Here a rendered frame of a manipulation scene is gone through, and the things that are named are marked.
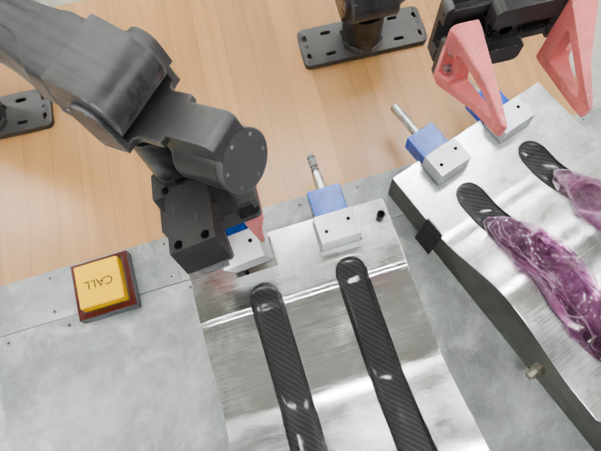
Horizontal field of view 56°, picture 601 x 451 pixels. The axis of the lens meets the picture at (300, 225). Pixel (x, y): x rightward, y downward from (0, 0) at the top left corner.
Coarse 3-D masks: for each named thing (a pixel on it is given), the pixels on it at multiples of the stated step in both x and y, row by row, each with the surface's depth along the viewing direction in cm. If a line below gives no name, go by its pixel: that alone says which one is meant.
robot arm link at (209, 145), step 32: (128, 32) 45; (160, 96) 48; (192, 96) 46; (96, 128) 45; (160, 128) 46; (192, 128) 44; (224, 128) 44; (192, 160) 46; (224, 160) 44; (256, 160) 48
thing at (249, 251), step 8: (240, 224) 66; (232, 232) 66; (240, 232) 64; (248, 232) 64; (264, 232) 68; (232, 240) 64; (240, 240) 64; (248, 240) 64; (256, 240) 64; (232, 248) 64; (240, 248) 64; (248, 248) 64; (256, 248) 64; (264, 248) 65; (240, 256) 64; (248, 256) 64; (256, 256) 63; (264, 256) 64; (272, 256) 68; (232, 264) 64; (240, 264) 64; (248, 264) 65; (256, 264) 68
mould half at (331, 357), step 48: (288, 240) 70; (384, 240) 70; (192, 288) 68; (240, 288) 68; (288, 288) 68; (336, 288) 68; (384, 288) 68; (240, 336) 67; (336, 336) 66; (432, 336) 66; (240, 384) 65; (336, 384) 65; (432, 384) 63; (240, 432) 63; (336, 432) 61; (384, 432) 60; (432, 432) 59; (480, 432) 59
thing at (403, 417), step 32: (256, 288) 68; (352, 288) 69; (256, 320) 67; (288, 320) 67; (352, 320) 67; (384, 320) 67; (288, 352) 66; (384, 352) 66; (288, 384) 66; (384, 384) 65; (288, 416) 64; (416, 416) 61; (320, 448) 61; (416, 448) 59
